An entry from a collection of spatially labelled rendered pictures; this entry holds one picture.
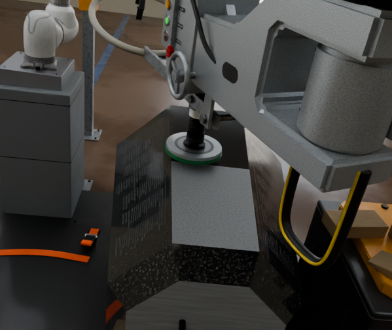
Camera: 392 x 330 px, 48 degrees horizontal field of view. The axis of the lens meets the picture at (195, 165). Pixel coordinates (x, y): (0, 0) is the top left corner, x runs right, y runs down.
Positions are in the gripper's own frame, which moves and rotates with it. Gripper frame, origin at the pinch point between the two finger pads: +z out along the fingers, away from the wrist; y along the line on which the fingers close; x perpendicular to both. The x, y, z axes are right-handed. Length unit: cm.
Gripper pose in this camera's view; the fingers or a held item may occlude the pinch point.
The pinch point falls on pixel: (138, 9)
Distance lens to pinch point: 237.6
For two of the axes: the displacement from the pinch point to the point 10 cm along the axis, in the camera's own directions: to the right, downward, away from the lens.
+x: 9.6, 1.0, 2.8
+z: -2.8, 6.1, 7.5
